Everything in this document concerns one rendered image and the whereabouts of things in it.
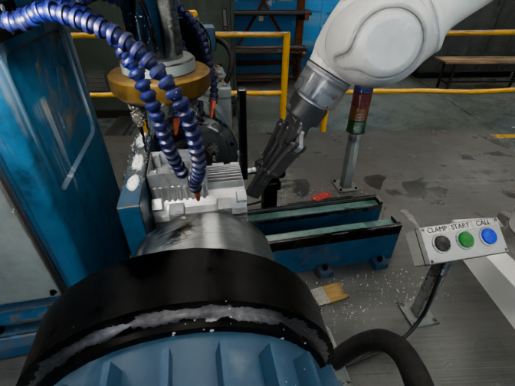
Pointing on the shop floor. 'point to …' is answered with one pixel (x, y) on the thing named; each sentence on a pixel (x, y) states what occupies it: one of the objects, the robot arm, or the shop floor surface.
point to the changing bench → (473, 63)
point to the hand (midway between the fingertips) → (259, 183)
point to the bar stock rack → (278, 31)
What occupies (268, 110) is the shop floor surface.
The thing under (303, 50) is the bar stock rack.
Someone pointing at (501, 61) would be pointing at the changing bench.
